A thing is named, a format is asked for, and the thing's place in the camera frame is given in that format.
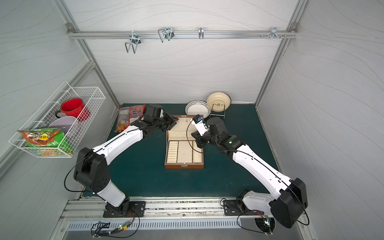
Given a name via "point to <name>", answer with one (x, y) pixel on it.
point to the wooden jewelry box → (182, 151)
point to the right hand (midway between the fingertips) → (193, 132)
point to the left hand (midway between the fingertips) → (179, 119)
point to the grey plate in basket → (64, 123)
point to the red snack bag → (127, 115)
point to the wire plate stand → (218, 115)
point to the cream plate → (219, 101)
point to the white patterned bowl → (199, 107)
